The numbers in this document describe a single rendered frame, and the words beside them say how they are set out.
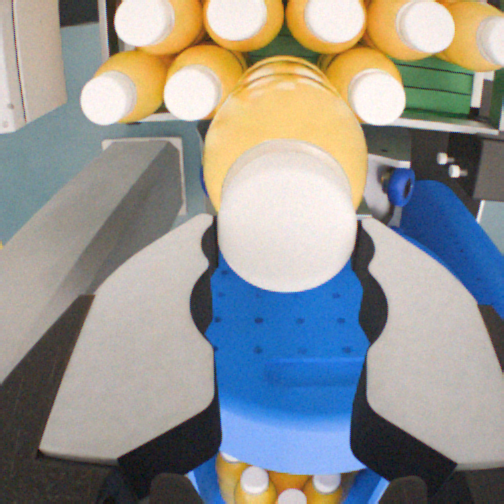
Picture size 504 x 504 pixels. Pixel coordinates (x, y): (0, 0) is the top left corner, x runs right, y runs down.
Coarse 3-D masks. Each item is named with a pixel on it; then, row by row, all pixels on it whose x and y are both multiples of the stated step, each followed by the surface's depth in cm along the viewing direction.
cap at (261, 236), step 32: (256, 160) 12; (288, 160) 11; (256, 192) 10; (288, 192) 10; (320, 192) 10; (224, 224) 11; (256, 224) 11; (288, 224) 11; (320, 224) 11; (352, 224) 11; (224, 256) 12; (256, 256) 12; (288, 256) 12; (320, 256) 11; (288, 288) 12
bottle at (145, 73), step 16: (112, 64) 30; (128, 64) 30; (144, 64) 31; (160, 64) 33; (128, 80) 29; (144, 80) 31; (160, 80) 33; (144, 96) 31; (160, 96) 33; (128, 112) 31; (144, 112) 33
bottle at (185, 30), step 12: (168, 0) 27; (180, 0) 27; (192, 0) 29; (204, 0) 33; (180, 12) 27; (192, 12) 28; (180, 24) 28; (192, 24) 29; (168, 36) 28; (180, 36) 29; (192, 36) 30; (204, 36) 36; (144, 48) 29; (156, 48) 29; (168, 48) 30; (180, 48) 31
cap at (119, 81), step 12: (96, 84) 28; (108, 84) 28; (120, 84) 28; (84, 96) 28; (96, 96) 28; (108, 96) 28; (120, 96) 28; (84, 108) 29; (96, 108) 29; (108, 108) 29; (120, 108) 29; (96, 120) 29; (108, 120) 29
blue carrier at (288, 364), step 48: (240, 288) 34; (336, 288) 34; (240, 336) 29; (288, 336) 29; (336, 336) 29; (240, 384) 26; (288, 384) 26; (336, 384) 26; (240, 432) 25; (288, 432) 23; (336, 432) 23; (192, 480) 49; (384, 480) 30
